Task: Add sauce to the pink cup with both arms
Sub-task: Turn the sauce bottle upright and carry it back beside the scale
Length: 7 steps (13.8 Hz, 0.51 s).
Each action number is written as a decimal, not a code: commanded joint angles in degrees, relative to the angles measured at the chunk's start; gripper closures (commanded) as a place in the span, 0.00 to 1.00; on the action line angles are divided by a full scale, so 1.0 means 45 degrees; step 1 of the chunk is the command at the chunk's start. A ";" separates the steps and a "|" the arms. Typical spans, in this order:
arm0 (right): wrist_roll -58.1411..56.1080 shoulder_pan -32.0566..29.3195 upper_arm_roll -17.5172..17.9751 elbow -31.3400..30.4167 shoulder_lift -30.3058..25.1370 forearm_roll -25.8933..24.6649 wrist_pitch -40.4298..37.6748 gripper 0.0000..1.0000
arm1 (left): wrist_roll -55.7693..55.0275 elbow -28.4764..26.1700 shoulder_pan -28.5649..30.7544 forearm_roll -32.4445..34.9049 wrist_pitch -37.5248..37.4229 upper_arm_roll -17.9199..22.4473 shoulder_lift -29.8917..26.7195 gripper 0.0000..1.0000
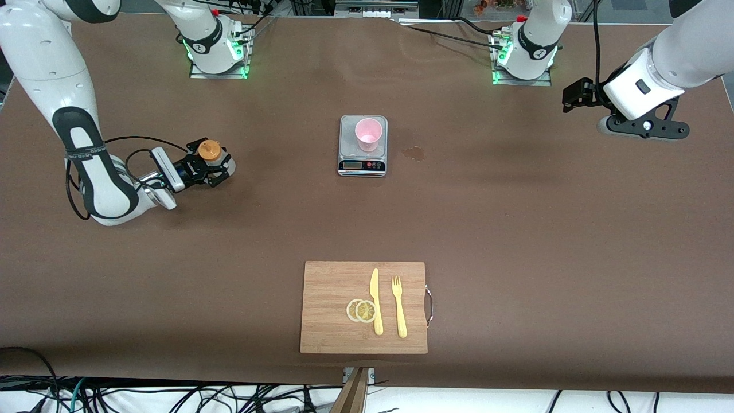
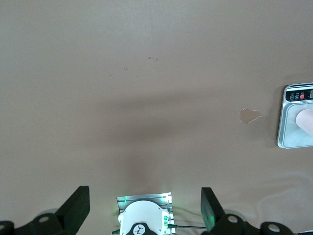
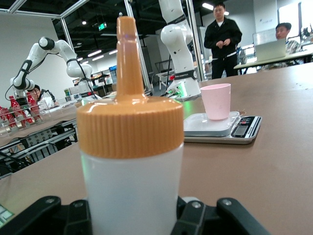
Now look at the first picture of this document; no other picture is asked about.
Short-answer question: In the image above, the translucent sauce bottle orange cap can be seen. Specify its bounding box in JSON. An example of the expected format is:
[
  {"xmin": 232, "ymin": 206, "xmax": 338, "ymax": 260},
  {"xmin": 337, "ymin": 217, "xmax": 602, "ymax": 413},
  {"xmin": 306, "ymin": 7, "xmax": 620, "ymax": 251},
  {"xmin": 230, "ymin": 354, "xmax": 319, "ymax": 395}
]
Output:
[{"xmin": 198, "ymin": 139, "xmax": 236, "ymax": 180}]

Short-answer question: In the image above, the pink plastic cup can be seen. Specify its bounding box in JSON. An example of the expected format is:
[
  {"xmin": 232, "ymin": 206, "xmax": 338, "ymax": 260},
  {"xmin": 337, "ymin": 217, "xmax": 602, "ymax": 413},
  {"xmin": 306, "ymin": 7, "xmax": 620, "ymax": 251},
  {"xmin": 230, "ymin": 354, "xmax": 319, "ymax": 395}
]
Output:
[{"xmin": 354, "ymin": 117, "xmax": 384, "ymax": 153}]

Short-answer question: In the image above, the silver digital kitchen scale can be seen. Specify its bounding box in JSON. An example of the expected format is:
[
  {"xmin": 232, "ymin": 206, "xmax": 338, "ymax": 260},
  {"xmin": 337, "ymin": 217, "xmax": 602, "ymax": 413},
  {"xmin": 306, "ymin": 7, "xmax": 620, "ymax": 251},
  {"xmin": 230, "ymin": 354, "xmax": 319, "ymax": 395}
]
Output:
[{"xmin": 337, "ymin": 115, "xmax": 389, "ymax": 178}]

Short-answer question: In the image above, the wooden cutting board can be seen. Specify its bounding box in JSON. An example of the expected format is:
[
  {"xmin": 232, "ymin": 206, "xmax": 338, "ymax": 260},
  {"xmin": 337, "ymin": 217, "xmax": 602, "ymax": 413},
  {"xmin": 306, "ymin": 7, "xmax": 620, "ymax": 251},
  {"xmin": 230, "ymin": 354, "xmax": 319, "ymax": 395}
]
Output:
[{"xmin": 300, "ymin": 261, "xmax": 429, "ymax": 354}]

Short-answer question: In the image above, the yellow plastic knife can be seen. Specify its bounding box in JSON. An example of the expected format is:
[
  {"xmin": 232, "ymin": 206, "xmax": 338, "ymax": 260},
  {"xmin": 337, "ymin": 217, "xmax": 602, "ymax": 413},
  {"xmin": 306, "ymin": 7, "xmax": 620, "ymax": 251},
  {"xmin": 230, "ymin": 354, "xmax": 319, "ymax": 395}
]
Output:
[{"xmin": 369, "ymin": 268, "xmax": 384, "ymax": 336}]

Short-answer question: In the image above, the yellow plastic fork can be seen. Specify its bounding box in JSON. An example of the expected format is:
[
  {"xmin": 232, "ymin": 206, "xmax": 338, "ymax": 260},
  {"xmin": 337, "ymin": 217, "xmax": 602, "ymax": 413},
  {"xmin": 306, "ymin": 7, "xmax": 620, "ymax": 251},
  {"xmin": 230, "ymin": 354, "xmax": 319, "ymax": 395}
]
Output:
[{"xmin": 391, "ymin": 275, "xmax": 408, "ymax": 338}]

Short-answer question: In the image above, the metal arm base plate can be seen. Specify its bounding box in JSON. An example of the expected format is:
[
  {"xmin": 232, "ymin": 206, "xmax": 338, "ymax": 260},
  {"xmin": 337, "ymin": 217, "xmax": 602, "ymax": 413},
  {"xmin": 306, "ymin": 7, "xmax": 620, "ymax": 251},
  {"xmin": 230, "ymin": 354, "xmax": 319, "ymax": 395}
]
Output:
[
  {"xmin": 189, "ymin": 26, "xmax": 253, "ymax": 80},
  {"xmin": 491, "ymin": 29, "xmax": 553, "ymax": 87}
]

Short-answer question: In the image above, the black cable on table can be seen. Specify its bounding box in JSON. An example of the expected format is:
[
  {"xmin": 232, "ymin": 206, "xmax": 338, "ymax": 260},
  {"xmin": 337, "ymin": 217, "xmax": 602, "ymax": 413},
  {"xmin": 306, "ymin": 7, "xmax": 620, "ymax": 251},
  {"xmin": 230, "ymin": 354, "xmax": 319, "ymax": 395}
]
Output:
[{"xmin": 393, "ymin": 20, "xmax": 508, "ymax": 52}]

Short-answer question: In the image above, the black floor cable loop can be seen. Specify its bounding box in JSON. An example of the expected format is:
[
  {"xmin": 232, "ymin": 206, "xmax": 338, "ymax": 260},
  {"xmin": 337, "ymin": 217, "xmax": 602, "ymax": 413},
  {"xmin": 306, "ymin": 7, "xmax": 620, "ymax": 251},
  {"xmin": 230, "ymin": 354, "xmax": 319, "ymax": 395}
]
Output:
[{"xmin": 0, "ymin": 346, "xmax": 60, "ymax": 413}]

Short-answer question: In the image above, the teal floor cable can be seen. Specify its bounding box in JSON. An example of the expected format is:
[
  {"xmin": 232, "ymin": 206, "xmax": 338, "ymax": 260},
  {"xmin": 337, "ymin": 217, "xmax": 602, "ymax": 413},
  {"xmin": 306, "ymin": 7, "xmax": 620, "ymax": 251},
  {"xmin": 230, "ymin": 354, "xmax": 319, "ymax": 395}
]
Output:
[{"xmin": 68, "ymin": 377, "xmax": 88, "ymax": 413}]

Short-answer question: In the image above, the small metal bracket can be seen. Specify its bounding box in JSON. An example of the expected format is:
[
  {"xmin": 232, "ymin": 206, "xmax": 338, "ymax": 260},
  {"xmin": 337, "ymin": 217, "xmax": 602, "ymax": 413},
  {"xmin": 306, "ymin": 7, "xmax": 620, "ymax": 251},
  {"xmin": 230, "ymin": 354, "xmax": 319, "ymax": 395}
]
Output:
[{"xmin": 342, "ymin": 367, "xmax": 376, "ymax": 386}]

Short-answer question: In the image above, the wooden post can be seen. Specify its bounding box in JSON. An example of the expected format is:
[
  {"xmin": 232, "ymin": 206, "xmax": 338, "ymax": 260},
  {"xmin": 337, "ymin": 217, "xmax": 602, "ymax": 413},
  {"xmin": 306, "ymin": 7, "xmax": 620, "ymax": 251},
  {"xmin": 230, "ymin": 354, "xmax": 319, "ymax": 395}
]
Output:
[{"xmin": 331, "ymin": 367, "xmax": 369, "ymax": 413}]

